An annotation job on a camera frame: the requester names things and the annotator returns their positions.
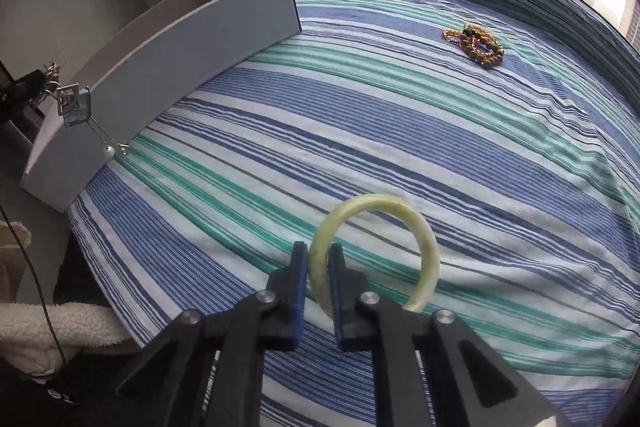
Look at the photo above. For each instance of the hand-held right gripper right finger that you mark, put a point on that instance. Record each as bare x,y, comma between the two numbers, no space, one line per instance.
336,302

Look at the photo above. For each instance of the slim twin tower building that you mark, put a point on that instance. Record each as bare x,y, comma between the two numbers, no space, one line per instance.
631,19

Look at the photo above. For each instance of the pale green jade bangle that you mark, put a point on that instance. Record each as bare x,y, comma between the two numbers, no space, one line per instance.
375,203

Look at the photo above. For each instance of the white fleece blanket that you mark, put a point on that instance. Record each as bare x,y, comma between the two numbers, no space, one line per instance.
85,322

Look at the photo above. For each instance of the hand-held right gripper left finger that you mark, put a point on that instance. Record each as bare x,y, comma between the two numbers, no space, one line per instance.
300,292

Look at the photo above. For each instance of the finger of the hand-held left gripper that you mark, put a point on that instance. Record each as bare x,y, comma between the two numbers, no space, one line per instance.
17,98
31,81

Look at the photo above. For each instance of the silver square pearl earring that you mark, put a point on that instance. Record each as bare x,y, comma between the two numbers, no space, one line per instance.
77,113

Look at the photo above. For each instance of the dark cloth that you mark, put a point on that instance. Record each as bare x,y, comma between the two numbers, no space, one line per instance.
60,399

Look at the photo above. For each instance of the blue green striped bed sheet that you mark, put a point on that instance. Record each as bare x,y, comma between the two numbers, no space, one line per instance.
400,132

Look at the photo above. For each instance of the long white cardboard box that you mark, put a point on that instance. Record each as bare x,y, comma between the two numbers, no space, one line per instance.
165,57

